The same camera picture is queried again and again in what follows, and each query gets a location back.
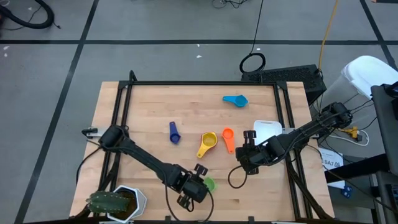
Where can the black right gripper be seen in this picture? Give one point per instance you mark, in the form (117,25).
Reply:
(255,155)

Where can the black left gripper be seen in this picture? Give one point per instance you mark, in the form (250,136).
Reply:
(192,189)

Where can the green measuring cup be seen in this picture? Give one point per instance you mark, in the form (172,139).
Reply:
(211,184)

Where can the orange measuring cup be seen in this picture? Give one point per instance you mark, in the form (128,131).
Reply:
(228,134)

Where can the yellow measuring cup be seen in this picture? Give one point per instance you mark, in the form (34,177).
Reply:
(209,140)

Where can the small navy measuring cup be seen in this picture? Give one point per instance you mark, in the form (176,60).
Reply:
(175,137)

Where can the cyan measuring cup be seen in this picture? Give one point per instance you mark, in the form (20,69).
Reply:
(239,101)

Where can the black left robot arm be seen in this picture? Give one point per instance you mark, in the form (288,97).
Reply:
(143,155)

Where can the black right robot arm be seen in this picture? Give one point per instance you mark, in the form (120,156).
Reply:
(311,129)

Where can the white plastic basket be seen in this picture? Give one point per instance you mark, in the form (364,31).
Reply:
(267,129)

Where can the white hexagonal plant pot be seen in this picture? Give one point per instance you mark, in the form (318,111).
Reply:
(140,199)

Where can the white printed paper sheet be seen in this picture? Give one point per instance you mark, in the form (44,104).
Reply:
(331,158)

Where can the green cactus plant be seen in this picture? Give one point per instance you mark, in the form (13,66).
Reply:
(107,202)

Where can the small blue tag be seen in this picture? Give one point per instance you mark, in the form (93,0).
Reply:
(346,192)

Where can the white lined trash bin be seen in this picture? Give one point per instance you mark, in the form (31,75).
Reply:
(370,74)

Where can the black metal table frame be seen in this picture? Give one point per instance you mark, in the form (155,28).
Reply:
(202,83)

